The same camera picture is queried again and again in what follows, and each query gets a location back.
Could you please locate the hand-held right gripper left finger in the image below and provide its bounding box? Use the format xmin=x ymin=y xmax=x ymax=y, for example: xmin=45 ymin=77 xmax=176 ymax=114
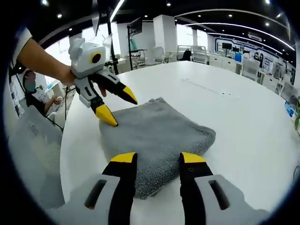
xmin=69 ymin=152 xmax=139 ymax=225

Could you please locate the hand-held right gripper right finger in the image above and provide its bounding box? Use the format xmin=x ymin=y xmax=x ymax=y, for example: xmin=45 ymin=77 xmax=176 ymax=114
xmin=179 ymin=151 xmax=265 ymax=225

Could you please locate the grey towel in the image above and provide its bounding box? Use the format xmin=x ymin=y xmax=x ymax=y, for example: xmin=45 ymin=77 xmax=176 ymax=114
xmin=98 ymin=97 xmax=217 ymax=201

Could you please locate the person's left hand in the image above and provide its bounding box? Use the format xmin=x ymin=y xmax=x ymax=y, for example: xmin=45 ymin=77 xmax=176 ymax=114
xmin=58 ymin=66 xmax=77 ymax=87

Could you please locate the black tripod pole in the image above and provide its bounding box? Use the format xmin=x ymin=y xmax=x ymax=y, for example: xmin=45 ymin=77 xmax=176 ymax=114
xmin=106 ymin=0 xmax=120 ymax=76

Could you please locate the black monitor stand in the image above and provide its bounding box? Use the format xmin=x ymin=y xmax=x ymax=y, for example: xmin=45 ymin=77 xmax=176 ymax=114
xmin=126 ymin=17 xmax=148 ymax=71

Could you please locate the white office chair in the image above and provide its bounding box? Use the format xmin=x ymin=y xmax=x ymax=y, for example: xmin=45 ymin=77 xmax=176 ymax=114
xmin=192 ymin=45 xmax=209 ymax=64
xmin=153 ymin=46 xmax=170 ymax=64

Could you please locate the white table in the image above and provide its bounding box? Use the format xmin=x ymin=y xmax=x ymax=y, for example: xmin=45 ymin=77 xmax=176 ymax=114
xmin=60 ymin=60 xmax=300 ymax=225

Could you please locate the white mesh chair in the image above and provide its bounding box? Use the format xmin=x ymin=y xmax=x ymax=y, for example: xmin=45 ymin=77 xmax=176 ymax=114
xmin=8 ymin=107 xmax=67 ymax=210

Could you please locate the white power strip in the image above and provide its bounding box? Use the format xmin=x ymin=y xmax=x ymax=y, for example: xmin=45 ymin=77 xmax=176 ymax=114
xmin=181 ymin=78 xmax=240 ymax=101

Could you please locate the green potted plant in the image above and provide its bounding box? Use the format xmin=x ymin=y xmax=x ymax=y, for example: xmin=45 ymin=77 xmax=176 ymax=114
xmin=293 ymin=100 xmax=300 ymax=137

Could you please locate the blue packet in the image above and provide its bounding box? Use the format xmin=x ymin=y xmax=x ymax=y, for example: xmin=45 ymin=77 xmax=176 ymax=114
xmin=284 ymin=100 xmax=297 ymax=118

